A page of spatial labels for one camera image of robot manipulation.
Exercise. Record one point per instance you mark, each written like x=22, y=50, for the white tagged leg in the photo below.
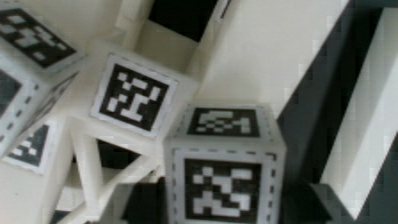
x=224, y=165

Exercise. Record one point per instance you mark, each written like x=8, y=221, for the white tagged leg cube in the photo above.
x=40, y=64

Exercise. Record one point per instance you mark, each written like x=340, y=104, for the white U-shaped fence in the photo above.
x=368, y=127

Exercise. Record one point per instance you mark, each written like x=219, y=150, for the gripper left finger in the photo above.
x=137, y=206

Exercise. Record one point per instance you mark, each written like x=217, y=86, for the white chair back frame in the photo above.
x=176, y=51

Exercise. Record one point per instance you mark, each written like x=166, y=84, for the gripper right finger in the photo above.
x=311, y=205

